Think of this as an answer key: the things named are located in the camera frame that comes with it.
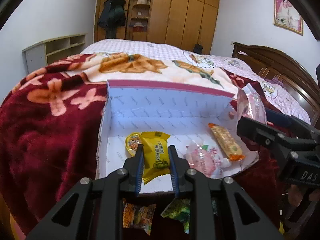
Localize low grey shelf unit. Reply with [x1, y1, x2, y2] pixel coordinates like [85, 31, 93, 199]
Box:
[22, 33, 87, 74]

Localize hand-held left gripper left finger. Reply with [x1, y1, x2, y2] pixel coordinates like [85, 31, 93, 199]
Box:
[25, 144, 145, 240]

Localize pink cardboard box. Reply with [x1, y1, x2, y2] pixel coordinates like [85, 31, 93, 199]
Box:
[96, 79, 260, 195]

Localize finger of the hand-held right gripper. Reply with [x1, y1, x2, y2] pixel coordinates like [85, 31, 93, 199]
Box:
[265, 109, 320, 145]
[236, 117, 317, 161]

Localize green snack packet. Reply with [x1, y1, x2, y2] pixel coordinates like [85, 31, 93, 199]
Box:
[160, 198, 218, 233]

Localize wooden bed headboard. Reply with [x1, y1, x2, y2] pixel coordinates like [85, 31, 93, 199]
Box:
[231, 42, 320, 125]

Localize framed wall photo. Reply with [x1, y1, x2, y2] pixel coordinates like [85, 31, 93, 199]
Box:
[273, 0, 304, 36]

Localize pink checked bed sheet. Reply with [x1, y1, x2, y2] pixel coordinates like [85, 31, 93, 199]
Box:
[80, 39, 312, 125]

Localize yellow cake packet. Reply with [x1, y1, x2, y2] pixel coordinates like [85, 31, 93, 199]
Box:
[139, 131, 172, 186]

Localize yellow cracker packet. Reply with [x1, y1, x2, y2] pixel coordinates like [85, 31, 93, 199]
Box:
[208, 123, 246, 162]

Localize capped pink jelly pouch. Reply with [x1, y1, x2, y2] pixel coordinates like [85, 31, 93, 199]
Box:
[236, 84, 267, 124]

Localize yellow jelly cup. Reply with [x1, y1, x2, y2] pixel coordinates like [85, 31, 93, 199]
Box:
[124, 132, 144, 158]

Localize red floral blanket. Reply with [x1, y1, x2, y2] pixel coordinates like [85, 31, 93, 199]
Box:
[0, 52, 320, 240]

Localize orange snack packet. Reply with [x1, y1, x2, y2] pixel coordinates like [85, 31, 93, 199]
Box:
[122, 202, 157, 236]

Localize wooden wardrobe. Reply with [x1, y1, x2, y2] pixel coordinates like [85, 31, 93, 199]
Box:
[90, 0, 221, 55]

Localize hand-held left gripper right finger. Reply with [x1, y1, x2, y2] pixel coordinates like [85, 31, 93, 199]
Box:
[167, 144, 284, 240]

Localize dark hanging coat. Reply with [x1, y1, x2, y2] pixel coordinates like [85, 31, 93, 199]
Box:
[97, 0, 127, 39]

